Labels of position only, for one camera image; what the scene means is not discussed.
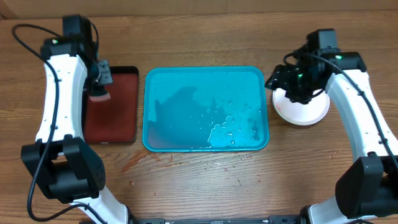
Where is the white plate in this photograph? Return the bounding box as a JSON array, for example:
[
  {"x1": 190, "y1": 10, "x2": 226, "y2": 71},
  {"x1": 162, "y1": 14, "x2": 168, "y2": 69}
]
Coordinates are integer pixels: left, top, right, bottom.
[{"x1": 272, "y1": 89, "x2": 330, "y2": 126}]

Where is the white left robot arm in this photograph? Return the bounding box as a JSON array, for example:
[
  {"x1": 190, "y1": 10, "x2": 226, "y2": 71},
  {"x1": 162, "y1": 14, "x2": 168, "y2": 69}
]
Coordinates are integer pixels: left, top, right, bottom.
[{"x1": 21, "y1": 15, "x2": 136, "y2": 223}]

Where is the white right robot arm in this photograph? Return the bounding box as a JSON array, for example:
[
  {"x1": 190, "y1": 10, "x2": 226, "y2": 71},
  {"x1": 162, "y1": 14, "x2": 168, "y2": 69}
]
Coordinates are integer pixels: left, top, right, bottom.
[{"x1": 265, "y1": 29, "x2": 397, "y2": 223}]

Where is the black tray with red liner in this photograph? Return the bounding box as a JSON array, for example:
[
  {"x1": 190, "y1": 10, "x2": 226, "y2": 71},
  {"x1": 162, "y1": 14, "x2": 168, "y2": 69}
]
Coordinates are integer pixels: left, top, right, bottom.
[{"x1": 83, "y1": 66, "x2": 139, "y2": 144}]

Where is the teal plastic tray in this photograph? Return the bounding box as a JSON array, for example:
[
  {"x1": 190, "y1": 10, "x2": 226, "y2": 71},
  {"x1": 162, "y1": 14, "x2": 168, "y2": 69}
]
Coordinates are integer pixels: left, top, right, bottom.
[{"x1": 142, "y1": 66, "x2": 270, "y2": 152}]

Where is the cardboard backdrop wall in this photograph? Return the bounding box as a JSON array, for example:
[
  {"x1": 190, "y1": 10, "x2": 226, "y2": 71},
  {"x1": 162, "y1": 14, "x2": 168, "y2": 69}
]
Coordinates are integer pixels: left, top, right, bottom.
[{"x1": 1, "y1": 0, "x2": 397, "y2": 19}]

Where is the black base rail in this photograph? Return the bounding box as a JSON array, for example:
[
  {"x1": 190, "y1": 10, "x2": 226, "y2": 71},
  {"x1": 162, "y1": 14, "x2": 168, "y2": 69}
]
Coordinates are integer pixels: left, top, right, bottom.
[{"x1": 137, "y1": 215, "x2": 306, "y2": 224}]

